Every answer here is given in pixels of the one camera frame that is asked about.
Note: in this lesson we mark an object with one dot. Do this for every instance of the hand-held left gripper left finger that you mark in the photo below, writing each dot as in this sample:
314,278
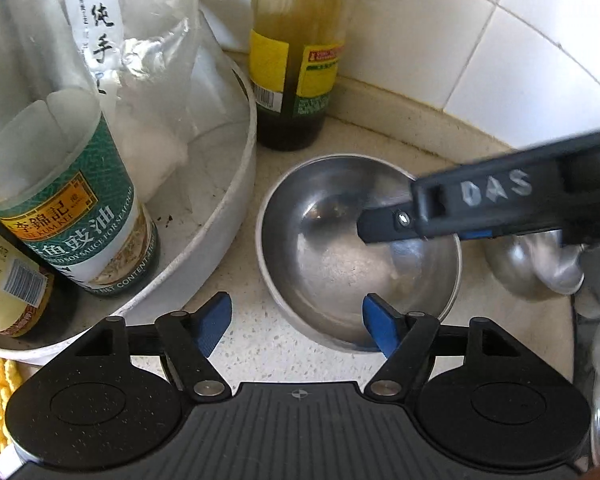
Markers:
212,317

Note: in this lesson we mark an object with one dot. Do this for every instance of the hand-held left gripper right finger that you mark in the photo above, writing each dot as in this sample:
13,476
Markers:
380,325

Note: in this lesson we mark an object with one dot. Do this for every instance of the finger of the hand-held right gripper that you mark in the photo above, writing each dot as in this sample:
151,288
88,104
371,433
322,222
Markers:
382,225

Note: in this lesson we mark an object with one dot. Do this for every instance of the large steel bowl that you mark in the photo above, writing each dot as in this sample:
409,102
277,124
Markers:
330,260

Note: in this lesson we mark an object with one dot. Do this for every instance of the small steel bowl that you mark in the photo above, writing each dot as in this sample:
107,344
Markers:
520,275

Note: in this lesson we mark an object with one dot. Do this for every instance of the white rotating condiment rack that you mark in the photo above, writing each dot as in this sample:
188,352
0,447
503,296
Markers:
215,220

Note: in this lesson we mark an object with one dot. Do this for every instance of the yellow label dark sauce bottle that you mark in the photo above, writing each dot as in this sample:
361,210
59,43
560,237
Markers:
290,85

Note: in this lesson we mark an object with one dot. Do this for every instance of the green label soy sauce bottle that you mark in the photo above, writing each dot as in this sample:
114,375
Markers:
80,210

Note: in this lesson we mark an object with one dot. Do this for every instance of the yellow cap vinegar bottle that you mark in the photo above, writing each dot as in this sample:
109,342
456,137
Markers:
10,285

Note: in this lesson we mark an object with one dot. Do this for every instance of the clear plastic bag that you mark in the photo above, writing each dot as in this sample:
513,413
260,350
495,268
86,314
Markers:
145,85

